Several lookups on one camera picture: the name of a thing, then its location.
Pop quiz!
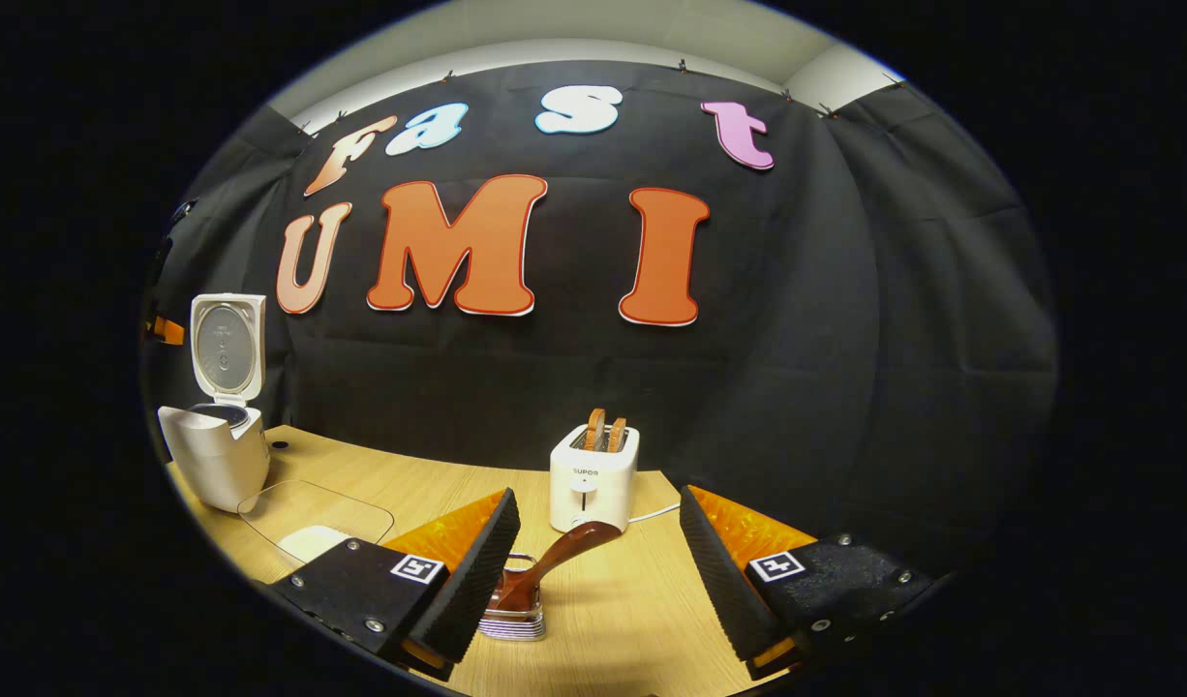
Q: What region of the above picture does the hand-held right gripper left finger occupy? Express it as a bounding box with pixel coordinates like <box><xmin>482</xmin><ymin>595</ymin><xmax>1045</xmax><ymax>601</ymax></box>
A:
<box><xmin>269</xmin><ymin>487</ymin><xmax>522</xmax><ymax>683</ymax></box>

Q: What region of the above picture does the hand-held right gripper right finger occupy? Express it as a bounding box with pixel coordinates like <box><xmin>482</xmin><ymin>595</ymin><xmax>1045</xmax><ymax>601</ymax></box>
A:
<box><xmin>679</xmin><ymin>486</ymin><xmax>938</xmax><ymax>682</ymax></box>

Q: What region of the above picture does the brown wooden spoon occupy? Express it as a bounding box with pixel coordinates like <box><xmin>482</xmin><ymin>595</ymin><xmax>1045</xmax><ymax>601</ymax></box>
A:
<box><xmin>487</xmin><ymin>521</ymin><xmax>622</xmax><ymax>613</ymax></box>

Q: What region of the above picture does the white rice cooker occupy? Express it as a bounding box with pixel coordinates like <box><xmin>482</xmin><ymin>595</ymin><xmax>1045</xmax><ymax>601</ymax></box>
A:
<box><xmin>158</xmin><ymin>293</ymin><xmax>271</xmax><ymax>514</ymax></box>

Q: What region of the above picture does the clear plastic rice container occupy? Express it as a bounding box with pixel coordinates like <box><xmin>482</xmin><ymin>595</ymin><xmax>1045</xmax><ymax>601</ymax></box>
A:
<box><xmin>237</xmin><ymin>479</ymin><xmax>396</xmax><ymax>574</ymax></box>

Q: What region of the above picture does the white toaster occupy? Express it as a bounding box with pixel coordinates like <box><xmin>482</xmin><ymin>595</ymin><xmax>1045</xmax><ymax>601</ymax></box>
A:
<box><xmin>549</xmin><ymin>423</ymin><xmax>641</xmax><ymax>534</ymax></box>

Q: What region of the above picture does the black backdrop cloth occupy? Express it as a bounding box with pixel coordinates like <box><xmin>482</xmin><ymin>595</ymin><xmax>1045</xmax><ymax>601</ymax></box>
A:
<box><xmin>140</xmin><ymin>60</ymin><xmax>1059</xmax><ymax>582</ymax></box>

